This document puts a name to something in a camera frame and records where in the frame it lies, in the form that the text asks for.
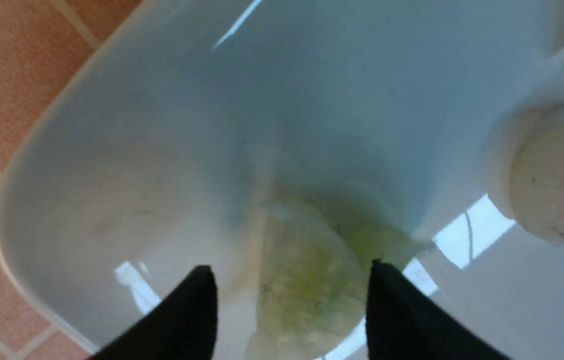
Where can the white square plate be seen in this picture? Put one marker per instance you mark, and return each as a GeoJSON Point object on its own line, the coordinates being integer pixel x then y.
{"type": "Point", "coordinates": [157, 156]}

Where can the green dumpling steamer front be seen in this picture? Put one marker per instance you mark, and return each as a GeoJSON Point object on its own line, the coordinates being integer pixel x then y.
{"type": "Point", "coordinates": [313, 281]}

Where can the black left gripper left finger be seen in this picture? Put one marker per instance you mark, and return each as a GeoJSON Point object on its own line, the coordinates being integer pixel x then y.
{"type": "Point", "coordinates": [184, 326]}

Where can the pink dumpling on plate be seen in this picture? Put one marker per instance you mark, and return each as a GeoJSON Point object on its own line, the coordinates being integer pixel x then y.
{"type": "Point", "coordinates": [536, 179]}

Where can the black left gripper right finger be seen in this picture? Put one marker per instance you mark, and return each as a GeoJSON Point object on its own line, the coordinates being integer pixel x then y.
{"type": "Point", "coordinates": [404, 324]}

